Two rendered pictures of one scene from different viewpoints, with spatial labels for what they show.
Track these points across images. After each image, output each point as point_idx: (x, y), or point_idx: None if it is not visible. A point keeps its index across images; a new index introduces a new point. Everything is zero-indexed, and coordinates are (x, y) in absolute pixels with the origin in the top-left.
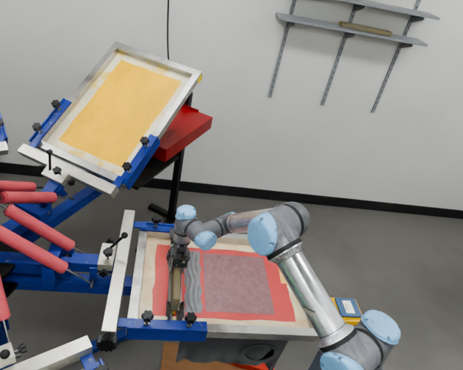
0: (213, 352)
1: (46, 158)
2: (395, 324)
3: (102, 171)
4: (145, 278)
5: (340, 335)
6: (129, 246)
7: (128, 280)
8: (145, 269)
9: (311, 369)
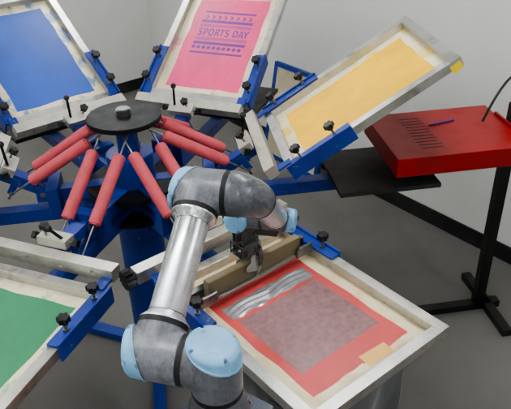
0: (244, 386)
1: (254, 126)
2: (225, 354)
3: (285, 152)
4: (229, 265)
5: (148, 311)
6: None
7: None
8: None
9: None
